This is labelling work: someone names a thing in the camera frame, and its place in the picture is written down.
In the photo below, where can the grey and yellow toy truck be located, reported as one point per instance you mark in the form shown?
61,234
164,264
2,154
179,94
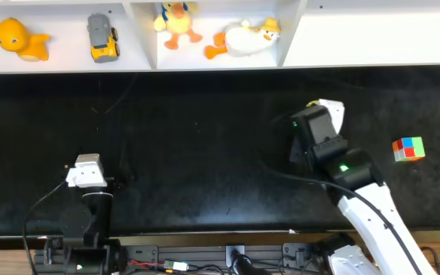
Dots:
101,38

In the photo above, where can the many-coloured puzzle cube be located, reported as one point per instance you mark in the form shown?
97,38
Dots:
409,149

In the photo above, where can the orange toy figure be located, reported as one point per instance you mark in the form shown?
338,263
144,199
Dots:
17,40

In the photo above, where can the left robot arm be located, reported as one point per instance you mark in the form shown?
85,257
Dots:
98,217

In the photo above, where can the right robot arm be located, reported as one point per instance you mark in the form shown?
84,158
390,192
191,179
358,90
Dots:
369,221

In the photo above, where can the white plush duck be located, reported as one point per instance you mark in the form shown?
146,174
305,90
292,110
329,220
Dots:
246,40

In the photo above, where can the yellow plush duck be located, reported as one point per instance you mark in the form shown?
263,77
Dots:
178,23

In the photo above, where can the white shelf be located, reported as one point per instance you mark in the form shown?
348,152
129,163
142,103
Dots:
357,42

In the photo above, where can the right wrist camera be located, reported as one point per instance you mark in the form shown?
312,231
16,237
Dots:
334,112

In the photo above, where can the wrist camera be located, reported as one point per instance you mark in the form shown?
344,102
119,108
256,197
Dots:
87,172
334,112

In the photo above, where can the mounting rail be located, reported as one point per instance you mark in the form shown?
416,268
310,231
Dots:
204,256

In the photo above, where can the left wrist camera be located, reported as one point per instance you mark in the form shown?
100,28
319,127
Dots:
87,172

